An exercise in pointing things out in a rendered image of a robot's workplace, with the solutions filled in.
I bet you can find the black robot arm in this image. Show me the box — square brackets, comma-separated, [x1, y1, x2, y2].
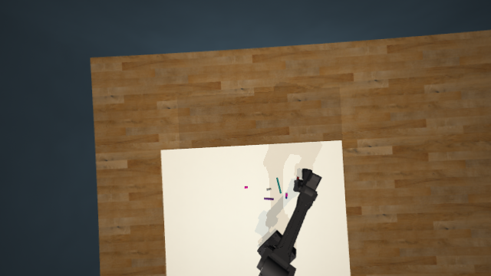
[257, 169, 322, 276]

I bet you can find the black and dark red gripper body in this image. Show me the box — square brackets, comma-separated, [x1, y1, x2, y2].
[293, 179, 301, 192]

